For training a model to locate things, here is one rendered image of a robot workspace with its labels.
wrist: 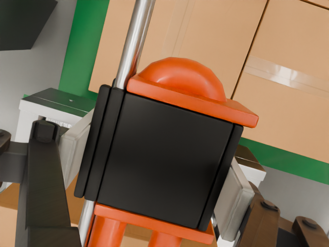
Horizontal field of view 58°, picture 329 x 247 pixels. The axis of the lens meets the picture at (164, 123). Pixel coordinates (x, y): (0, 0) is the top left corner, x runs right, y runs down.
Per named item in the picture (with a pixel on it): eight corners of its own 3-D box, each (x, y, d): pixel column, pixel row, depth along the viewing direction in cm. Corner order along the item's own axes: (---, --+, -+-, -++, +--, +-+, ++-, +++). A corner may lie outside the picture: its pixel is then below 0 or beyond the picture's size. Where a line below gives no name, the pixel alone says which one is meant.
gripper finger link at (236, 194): (241, 188, 14) (256, 192, 14) (218, 142, 21) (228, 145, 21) (220, 240, 15) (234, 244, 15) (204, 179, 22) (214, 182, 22)
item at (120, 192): (201, 205, 23) (211, 247, 18) (108, 180, 22) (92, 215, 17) (239, 101, 21) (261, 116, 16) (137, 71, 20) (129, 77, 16)
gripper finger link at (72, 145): (62, 195, 14) (47, 191, 14) (96, 147, 21) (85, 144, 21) (76, 139, 14) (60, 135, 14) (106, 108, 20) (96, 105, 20)
